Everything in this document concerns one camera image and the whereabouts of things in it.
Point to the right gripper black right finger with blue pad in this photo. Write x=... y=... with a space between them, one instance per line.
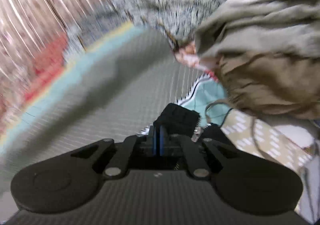
x=244 y=181

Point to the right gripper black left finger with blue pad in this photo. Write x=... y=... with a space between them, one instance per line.
x=70 y=180

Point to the black pants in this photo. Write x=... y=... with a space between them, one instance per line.
x=176 y=119

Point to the patterned multicolour bedsheet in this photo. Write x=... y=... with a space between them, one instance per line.
x=118 y=89

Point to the olive green garment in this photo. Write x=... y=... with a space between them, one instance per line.
x=267 y=53

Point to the floral pleated curtain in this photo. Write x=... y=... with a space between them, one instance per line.
x=33 y=36

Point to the black white speckled garment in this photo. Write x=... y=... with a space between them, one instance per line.
x=175 y=19

